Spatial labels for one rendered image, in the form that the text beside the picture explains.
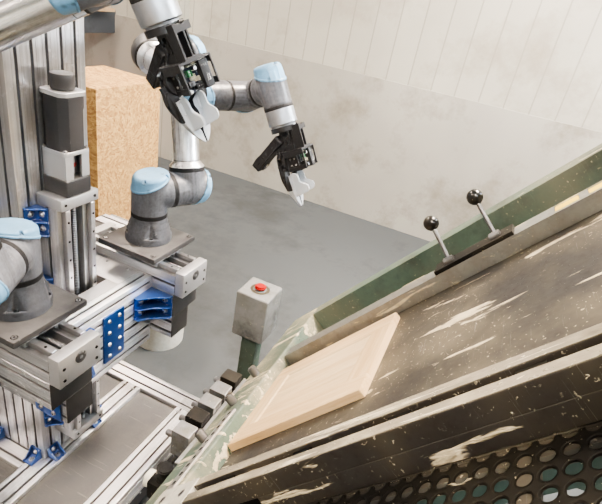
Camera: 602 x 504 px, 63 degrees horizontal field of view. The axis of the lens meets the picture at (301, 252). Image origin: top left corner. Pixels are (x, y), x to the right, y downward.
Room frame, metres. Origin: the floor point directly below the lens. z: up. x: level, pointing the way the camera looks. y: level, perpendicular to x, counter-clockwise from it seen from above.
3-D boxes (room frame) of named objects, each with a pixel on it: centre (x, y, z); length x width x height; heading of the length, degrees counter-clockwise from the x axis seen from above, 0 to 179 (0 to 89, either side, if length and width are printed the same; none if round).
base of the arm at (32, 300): (0.98, 0.67, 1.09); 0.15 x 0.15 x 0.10
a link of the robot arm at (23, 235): (0.97, 0.67, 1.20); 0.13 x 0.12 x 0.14; 9
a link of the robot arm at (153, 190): (1.45, 0.51, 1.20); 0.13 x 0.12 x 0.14; 136
